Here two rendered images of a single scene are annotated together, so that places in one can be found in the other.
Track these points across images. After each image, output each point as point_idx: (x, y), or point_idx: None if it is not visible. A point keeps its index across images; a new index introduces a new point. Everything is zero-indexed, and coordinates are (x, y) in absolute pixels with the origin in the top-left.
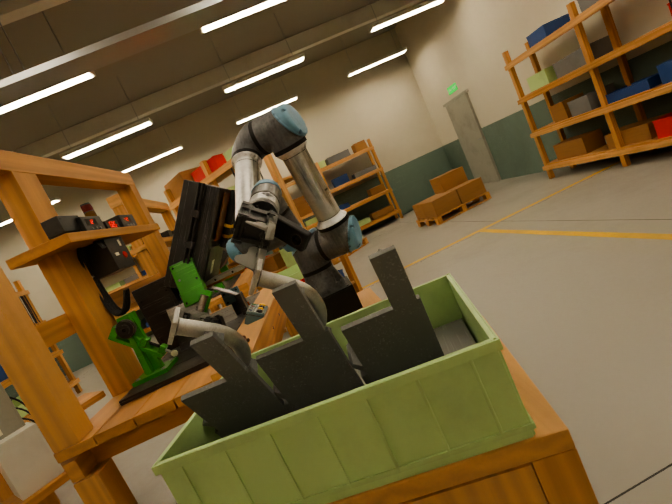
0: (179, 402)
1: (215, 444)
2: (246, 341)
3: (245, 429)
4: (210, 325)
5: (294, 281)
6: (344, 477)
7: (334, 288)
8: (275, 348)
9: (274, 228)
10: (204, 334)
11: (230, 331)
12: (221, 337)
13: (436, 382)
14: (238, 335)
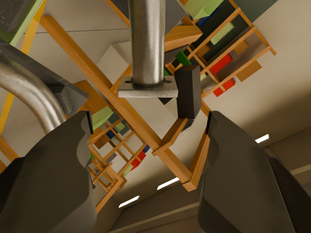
0: None
1: (16, 43)
2: (8, 62)
3: (26, 17)
4: (64, 116)
5: (184, 15)
6: None
7: None
8: (26, 0)
9: (249, 135)
10: (71, 110)
11: (49, 90)
12: (65, 91)
13: None
14: (35, 77)
